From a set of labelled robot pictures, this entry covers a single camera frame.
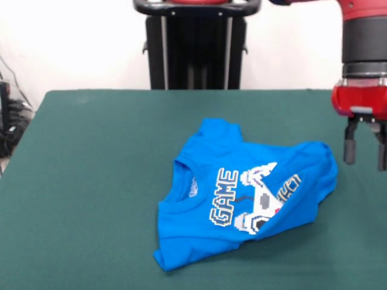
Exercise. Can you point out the dark green table cloth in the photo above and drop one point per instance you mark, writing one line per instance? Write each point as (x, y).
(60, 211)

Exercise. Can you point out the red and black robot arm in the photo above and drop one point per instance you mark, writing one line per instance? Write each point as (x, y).
(362, 36)

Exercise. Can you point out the black electronics box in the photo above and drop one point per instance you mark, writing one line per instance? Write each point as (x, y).
(4, 102)

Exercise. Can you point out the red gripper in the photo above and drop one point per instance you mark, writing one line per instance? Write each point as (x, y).
(362, 96)

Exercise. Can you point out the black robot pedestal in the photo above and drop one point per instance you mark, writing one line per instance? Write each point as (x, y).
(196, 48)

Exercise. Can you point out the blue t-shirt with white print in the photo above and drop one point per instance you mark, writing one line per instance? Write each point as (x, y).
(211, 241)

